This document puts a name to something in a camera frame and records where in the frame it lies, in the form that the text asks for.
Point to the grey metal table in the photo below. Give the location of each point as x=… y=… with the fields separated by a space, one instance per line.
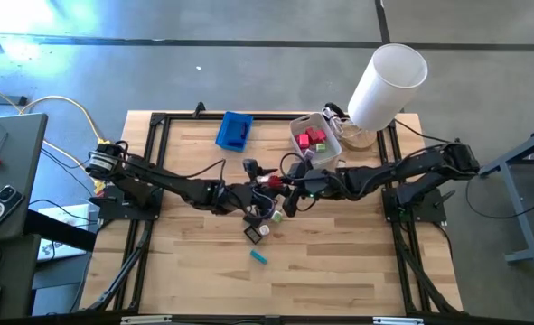
x=519 y=180

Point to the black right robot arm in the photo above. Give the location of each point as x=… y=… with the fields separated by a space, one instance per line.
x=406 y=169

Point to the green white charger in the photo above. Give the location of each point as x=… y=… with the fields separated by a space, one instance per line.
x=277 y=217
x=321 y=147

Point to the silver bracket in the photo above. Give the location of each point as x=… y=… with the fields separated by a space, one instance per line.
x=144 y=320
x=397 y=321

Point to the small white charger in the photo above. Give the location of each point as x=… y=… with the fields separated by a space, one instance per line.
x=340 y=161

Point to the purple white charger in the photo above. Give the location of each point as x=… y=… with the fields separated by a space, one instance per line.
x=310 y=154

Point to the white plastic bin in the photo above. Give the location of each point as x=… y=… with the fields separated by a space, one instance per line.
x=330 y=154

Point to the teal rectangular block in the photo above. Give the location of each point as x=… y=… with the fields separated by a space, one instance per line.
x=258 y=257

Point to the white box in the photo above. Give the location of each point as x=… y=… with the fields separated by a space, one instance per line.
x=63 y=216

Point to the pink block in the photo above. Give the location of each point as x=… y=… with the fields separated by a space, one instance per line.
x=303 y=141

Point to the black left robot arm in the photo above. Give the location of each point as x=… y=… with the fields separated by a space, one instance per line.
x=158 y=180

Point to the white shade table lamp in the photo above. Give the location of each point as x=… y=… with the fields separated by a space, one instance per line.
x=384 y=90

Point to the blue plastic bin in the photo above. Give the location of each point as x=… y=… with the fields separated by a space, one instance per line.
x=230 y=131

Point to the small red block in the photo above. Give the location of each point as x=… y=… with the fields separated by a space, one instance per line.
x=321 y=135

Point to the smartphone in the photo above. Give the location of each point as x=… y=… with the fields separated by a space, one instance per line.
x=0 y=205

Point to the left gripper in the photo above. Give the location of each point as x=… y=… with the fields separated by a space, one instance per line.
x=239 y=201

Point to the dark grey desk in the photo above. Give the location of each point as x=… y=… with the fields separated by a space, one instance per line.
x=18 y=149

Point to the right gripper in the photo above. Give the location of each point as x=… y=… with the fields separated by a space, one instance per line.
x=321 y=182

